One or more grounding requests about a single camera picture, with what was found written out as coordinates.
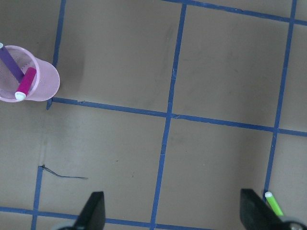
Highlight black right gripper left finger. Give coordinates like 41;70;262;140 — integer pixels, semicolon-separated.
73;191;106;230

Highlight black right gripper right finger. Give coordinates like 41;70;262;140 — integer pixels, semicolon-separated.
240;189;288;230

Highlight pink highlighter pen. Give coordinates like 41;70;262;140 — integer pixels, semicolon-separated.
14;67;36;101

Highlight purple highlighter pen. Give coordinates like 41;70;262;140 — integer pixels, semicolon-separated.
0;43;24;83

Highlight pink mesh cup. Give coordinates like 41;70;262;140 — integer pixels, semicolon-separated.
0;46;60;103

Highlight green highlighter pen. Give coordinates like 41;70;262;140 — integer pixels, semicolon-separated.
264;191;284;217

